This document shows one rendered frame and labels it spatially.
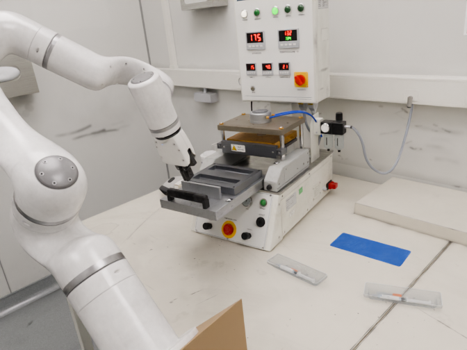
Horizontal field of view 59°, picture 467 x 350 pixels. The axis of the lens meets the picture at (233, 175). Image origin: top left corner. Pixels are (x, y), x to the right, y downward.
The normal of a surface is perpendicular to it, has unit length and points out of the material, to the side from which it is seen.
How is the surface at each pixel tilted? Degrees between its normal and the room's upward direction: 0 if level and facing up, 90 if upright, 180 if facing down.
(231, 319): 90
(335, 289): 0
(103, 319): 60
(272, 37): 90
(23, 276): 90
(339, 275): 0
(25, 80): 90
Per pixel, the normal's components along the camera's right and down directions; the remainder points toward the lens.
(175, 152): -0.43, 0.64
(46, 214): 0.11, 0.77
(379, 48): -0.71, 0.32
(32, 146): 0.16, -0.83
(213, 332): 0.76, 0.17
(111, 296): 0.24, -0.39
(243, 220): -0.55, -0.07
